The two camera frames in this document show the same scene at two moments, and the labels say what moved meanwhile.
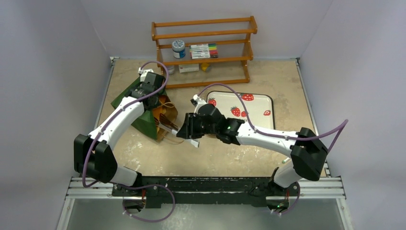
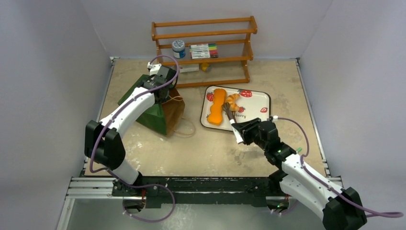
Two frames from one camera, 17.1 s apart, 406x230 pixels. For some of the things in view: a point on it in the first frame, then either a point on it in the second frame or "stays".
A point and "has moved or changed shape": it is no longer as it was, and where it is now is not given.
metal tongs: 165,123 -> 231,115
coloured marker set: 203,51 stays
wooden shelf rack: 204,52 stays
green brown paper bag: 147,122 has moved or changed shape
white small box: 185,68 stays
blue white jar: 178,47 stays
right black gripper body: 190,126 -> 242,129
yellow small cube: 204,65 stays
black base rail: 154,190 stays
